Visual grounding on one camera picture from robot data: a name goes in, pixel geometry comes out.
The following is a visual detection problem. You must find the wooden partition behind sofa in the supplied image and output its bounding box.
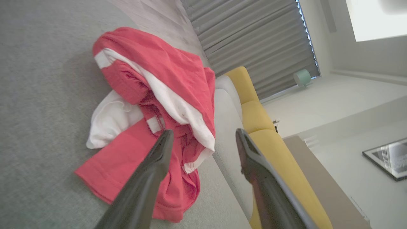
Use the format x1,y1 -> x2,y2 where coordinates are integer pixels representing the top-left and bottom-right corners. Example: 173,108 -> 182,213
283,135 -> 372,229

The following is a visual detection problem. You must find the grey sofa seat cushion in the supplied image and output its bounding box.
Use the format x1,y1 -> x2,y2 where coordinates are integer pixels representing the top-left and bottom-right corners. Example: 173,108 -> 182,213
215,75 -> 243,108
212,88 -> 255,220

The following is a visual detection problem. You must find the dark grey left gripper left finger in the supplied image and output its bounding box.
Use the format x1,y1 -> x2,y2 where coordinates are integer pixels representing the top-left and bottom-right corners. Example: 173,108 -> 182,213
95,129 -> 175,229

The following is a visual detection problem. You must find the red and white shirt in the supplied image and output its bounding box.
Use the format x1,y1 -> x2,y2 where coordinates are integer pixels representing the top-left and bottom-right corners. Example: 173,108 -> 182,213
75,27 -> 217,223

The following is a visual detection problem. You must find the large grey sofa seat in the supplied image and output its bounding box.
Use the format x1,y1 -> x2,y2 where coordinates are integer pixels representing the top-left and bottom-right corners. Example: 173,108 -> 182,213
0,0 -> 252,229

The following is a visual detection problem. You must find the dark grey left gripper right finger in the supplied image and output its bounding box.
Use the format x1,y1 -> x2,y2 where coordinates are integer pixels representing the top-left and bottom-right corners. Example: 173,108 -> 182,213
235,128 -> 318,229

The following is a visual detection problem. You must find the mint shade floor lamp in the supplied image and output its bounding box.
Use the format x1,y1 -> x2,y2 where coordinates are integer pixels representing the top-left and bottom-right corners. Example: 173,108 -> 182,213
293,69 -> 313,89

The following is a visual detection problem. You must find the yellow sofa backrest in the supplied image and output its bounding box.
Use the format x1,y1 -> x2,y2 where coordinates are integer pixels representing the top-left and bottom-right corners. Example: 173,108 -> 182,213
225,66 -> 333,229

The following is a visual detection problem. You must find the black framed picture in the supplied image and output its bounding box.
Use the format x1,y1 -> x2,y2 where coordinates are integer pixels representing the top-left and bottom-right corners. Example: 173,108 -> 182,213
362,137 -> 407,182

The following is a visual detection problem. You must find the grey pleated curtain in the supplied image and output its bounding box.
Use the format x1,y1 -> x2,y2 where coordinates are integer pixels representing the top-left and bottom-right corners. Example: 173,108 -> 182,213
181,0 -> 321,101

